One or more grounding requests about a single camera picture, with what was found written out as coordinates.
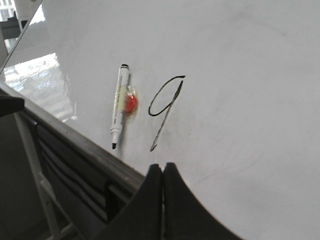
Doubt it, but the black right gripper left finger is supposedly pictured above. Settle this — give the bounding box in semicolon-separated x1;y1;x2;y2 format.
96;164;163;240

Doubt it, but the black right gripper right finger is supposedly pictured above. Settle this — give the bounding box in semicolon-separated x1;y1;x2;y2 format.
163;162;240;240

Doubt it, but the white whiteboard marker black tip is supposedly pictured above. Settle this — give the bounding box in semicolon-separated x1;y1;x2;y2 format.
110;64;130;150

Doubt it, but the red magnet taped to marker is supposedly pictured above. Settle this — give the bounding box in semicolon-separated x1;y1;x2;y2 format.
124;85;139;118

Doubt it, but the grey aluminium whiteboard tray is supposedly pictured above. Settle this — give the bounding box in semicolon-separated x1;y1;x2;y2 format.
0;82;146;198

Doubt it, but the black object at left edge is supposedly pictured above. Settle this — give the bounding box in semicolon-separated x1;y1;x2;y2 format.
0;90;25;117

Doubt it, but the white stand leg frame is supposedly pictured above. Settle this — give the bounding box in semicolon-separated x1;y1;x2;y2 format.
14;113;83;240

